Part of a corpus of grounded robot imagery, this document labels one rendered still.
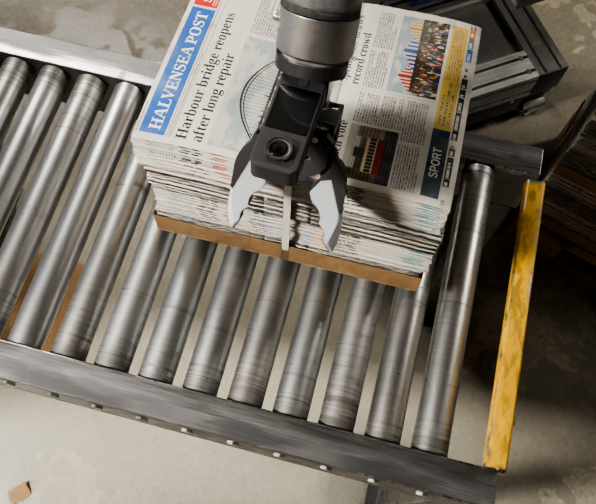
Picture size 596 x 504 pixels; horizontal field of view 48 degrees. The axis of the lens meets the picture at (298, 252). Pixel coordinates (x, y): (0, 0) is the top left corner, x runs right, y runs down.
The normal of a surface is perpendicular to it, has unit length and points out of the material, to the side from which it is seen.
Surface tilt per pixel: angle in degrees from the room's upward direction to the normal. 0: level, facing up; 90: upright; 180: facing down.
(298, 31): 58
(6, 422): 0
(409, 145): 5
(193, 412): 0
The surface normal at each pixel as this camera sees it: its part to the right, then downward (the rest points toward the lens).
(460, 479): 0.01, -0.37
